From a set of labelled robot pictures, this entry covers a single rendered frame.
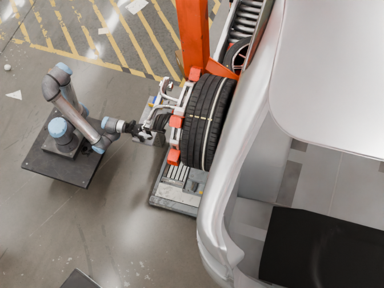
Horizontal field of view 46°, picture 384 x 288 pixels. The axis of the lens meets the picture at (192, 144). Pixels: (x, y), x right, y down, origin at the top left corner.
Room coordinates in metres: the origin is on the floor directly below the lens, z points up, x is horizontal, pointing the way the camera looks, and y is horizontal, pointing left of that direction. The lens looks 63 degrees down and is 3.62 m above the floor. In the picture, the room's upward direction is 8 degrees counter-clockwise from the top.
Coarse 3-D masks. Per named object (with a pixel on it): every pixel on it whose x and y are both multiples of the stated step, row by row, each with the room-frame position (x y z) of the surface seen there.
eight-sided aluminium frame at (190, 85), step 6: (186, 84) 1.72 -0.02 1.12; (192, 84) 1.71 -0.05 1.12; (192, 90) 1.67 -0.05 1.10; (180, 96) 1.63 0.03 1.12; (186, 96) 1.62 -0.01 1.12; (180, 102) 1.58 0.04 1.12; (186, 102) 1.58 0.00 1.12; (180, 108) 1.54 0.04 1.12; (186, 108) 1.56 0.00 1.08; (174, 114) 1.51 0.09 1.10; (180, 114) 1.50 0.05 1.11; (174, 132) 1.44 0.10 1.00; (180, 132) 1.42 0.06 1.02; (174, 138) 1.40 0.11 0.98; (180, 138) 1.40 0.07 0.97; (174, 144) 1.37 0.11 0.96; (180, 144) 1.39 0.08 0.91
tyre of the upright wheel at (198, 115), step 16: (208, 80) 1.71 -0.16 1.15; (192, 96) 1.58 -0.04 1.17; (208, 96) 1.56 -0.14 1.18; (224, 96) 1.55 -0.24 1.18; (192, 112) 1.47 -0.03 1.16; (208, 112) 1.46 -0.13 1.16; (224, 112) 1.44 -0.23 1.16; (192, 128) 1.39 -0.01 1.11; (192, 144) 1.32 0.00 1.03; (208, 144) 1.29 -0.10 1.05; (192, 160) 1.27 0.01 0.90; (208, 160) 1.23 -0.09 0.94
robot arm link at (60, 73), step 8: (64, 64) 1.97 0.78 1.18; (56, 72) 1.90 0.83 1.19; (64, 72) 1.91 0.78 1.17; (72, 72) 1.94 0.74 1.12; (56, 80) 1.85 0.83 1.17; (64, 80) 1.88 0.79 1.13; (64, 88) 1.88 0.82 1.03; (72, 88) 1.92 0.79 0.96; (64, 96) 1.89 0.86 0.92; (72, 96) 1.91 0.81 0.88; (72, 104) 1.90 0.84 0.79; (80, 104) 2.01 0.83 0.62; (80, 112) 1.93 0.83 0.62; (88, 112) 1.98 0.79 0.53
